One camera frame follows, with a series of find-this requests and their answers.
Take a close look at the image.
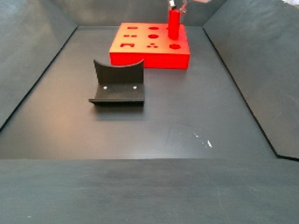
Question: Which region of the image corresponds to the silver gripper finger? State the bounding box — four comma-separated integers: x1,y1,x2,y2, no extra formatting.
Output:
178,0,188,13
168,0,174,10

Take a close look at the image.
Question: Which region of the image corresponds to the red star peg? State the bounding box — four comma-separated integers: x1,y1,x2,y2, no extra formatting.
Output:
168,9,180,39

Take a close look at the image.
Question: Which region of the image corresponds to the black curved holder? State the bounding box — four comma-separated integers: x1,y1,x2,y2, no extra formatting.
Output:
88,60,145,105

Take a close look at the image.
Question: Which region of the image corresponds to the red shape sorter block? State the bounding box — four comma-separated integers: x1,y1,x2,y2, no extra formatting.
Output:
109,23,190,70

